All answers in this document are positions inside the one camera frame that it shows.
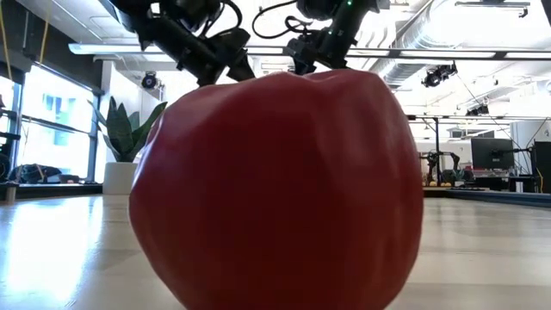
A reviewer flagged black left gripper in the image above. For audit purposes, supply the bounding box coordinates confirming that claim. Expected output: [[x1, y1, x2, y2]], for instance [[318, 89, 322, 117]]
[[137, 16, 257, 87]]

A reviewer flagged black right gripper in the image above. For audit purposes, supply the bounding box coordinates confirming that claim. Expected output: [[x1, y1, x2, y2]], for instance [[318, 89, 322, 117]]
[[283, 32, 358, 77]]

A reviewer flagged red apple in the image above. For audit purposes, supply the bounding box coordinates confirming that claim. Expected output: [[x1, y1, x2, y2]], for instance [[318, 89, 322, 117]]
[[127, 68, 425, 310]]

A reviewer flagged black ceiling spotlight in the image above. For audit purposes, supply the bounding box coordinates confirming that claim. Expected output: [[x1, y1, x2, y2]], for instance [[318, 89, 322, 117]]
[[466, 103, 491, 117], [140, 71, 159, 90], [421, 63, 459, 89]]

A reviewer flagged long ceiling light bar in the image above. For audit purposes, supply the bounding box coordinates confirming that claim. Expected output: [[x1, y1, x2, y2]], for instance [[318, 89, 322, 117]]
[[68, 42, 551, 61]]

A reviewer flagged green plant in white pot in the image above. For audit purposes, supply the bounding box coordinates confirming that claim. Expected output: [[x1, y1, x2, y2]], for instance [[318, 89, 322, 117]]
[[88, 96, 168, 195]]

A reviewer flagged background robot station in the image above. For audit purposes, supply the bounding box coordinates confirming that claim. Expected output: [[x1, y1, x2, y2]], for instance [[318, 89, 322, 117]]
[[419, 150, 464, 189]]

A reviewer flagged black computer monitor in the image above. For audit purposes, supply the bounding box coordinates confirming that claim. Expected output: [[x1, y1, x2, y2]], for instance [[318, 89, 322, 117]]
[[470, 137, 516, 171]]

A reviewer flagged dark bag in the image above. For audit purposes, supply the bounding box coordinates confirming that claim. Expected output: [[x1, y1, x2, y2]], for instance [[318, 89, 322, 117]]
[[8, 163, 62, 185]]

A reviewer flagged black round object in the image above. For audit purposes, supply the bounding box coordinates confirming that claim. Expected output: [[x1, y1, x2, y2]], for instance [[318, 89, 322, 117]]
[[0, 152, 12, 183]]

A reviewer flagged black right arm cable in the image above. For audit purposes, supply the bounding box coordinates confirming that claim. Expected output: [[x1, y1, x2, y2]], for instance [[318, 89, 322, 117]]
[[251, 0, 322, 40]]

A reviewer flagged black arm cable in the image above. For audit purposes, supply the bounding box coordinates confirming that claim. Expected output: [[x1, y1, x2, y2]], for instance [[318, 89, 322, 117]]
[[200, 0, 243, 40], [251, 0, 322, 40]]

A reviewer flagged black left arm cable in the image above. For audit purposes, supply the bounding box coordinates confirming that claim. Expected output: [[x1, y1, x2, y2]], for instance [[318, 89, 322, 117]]
[[200, 0, 243, 40]]

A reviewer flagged silver ceiling duct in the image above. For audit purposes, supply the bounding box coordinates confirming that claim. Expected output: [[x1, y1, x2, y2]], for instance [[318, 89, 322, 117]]
[[369, 0, 460, 87]]

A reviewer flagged dark window frame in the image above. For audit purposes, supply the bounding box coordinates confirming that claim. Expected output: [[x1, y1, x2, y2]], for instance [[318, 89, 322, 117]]
[[0, 59, 105, 186]]

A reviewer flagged yellow hanging cord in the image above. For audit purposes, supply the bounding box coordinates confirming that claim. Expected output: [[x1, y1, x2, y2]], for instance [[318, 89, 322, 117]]
[[0, 0, 13, 83], [37, 3, 51, 65]]

